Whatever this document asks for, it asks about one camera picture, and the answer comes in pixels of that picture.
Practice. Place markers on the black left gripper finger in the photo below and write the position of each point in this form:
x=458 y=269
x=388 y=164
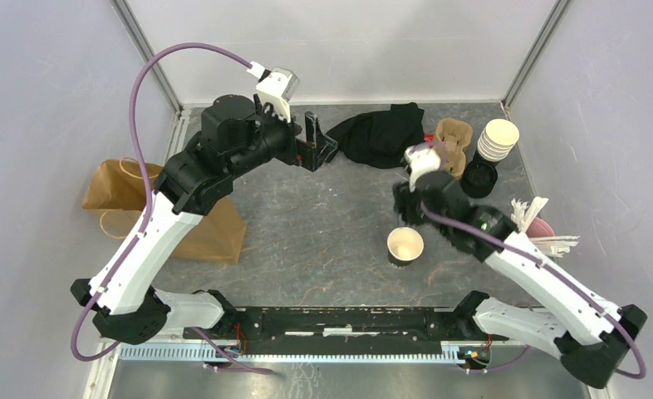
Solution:
x=317 y=149
x=312 y=128

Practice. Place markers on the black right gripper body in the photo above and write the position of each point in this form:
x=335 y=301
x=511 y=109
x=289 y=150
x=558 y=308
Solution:
x=403 y=196

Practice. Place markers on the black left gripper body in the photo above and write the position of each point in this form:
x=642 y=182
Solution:
x=282 y=143

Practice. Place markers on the stack of black lids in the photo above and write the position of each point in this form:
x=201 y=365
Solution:
x=478 y=179

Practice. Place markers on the black paper coffee cup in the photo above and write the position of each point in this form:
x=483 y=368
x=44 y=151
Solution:
x=404 y=246

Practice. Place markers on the stack of white paper cups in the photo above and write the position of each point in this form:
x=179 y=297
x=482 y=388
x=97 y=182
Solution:
x=496 y=141

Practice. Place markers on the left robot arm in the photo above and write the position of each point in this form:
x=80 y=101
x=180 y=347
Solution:
x=237 y=135

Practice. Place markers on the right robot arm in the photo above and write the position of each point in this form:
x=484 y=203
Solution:
x=592 y=337

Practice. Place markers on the black cloth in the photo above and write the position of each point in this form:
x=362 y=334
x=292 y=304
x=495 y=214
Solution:
x=379 y=138

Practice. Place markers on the brown cardboard cup carrier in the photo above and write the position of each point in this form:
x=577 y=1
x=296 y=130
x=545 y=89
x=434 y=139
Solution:
x=452 y=138

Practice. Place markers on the pink straw holder cup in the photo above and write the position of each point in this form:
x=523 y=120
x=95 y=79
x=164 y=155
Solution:
x=538 y=228

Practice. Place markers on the brown paper bag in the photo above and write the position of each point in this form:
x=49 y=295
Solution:
x=116 y=195

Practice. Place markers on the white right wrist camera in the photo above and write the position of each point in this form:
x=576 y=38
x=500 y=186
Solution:
x=420 y=160

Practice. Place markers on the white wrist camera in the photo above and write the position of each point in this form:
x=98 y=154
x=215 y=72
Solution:
x=420 y=160
x=275 y=87

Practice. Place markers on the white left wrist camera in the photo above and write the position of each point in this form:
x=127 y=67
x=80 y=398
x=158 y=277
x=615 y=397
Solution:
x=275 y=87

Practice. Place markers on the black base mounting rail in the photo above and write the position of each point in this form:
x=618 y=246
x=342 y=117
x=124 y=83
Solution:
x=346 y=330

